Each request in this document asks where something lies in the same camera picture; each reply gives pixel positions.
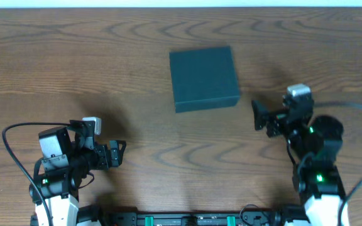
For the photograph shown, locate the dark green box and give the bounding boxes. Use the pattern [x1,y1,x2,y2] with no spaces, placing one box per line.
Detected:
[169,46,241,113]

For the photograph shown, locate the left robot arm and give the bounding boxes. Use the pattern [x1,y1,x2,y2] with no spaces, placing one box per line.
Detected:
[29,126,126,225]

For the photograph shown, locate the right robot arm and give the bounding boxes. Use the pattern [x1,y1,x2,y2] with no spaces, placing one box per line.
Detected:
[251,100,346,225]

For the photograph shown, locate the left black cable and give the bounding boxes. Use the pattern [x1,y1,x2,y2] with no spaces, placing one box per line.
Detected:
[1,121,96,226]

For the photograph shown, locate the black mounting rail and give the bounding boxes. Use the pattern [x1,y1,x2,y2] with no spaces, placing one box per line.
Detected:
[30,210,307,226]

